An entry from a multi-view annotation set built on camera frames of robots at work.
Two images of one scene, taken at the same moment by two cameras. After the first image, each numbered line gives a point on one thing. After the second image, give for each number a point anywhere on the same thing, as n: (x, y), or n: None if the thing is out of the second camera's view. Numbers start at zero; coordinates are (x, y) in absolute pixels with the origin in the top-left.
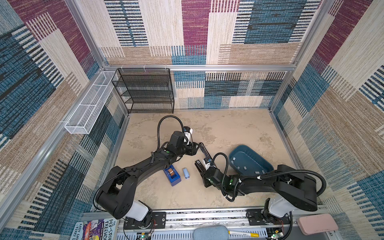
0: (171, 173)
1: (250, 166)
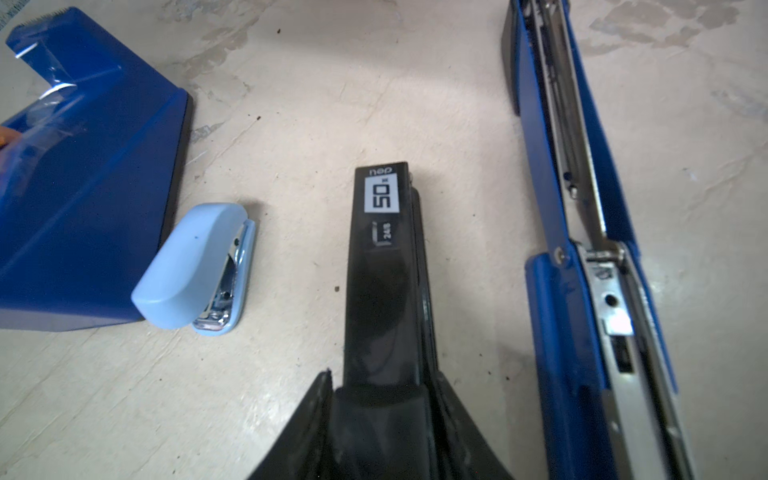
0: (84, 188)
1: None
